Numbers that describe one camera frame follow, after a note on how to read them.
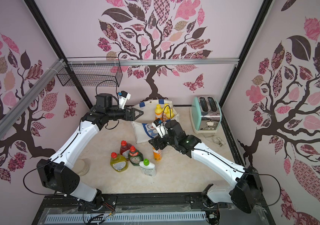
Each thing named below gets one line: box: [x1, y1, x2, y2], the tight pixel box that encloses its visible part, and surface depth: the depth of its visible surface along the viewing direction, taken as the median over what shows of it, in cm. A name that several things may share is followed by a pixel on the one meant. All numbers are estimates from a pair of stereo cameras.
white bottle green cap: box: [138, 158, 157, 178], surface depth 75 cm
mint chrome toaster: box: [190, 95, 222, 135], surface depth 99 cm
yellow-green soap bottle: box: [109, 151, 129, 173], surface depth 79 cm
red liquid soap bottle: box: [119, 140, 133, 160], surface depth 81 cm
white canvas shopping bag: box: [131, 99, 180, 144], surface depth 96 cm
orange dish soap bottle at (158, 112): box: [154, 104, 163, 121], surface depth 94 cm
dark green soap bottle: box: [128, 145, 144, 166], surface depth 81 cm
